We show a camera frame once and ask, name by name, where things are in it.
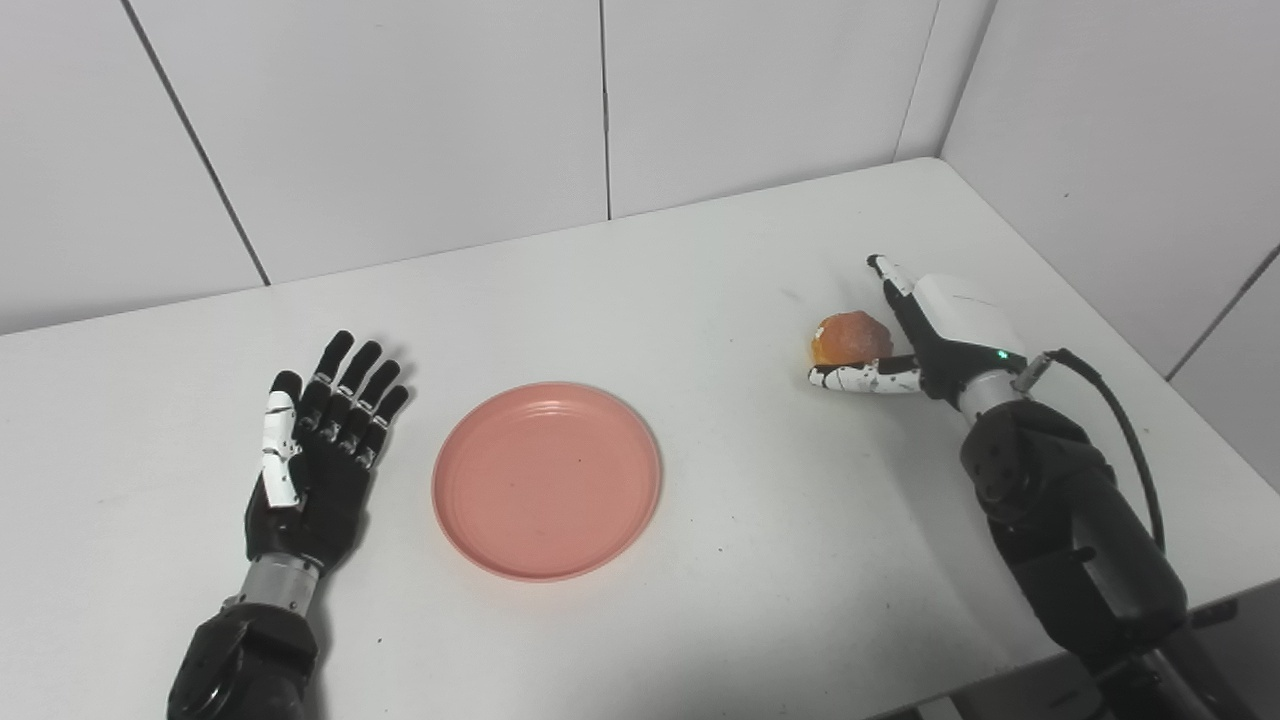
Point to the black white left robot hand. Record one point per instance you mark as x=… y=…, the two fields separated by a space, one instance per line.
x=315 y=490

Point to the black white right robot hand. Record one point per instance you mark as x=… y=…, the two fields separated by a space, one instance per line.
x=950 y=340

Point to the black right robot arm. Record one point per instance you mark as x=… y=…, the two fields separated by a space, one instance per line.
x=1080 y=520

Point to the orange cream puff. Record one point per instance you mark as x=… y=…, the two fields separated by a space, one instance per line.
x=852 y=338

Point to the pink round plate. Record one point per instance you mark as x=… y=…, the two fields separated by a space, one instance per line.
x=545 y=480

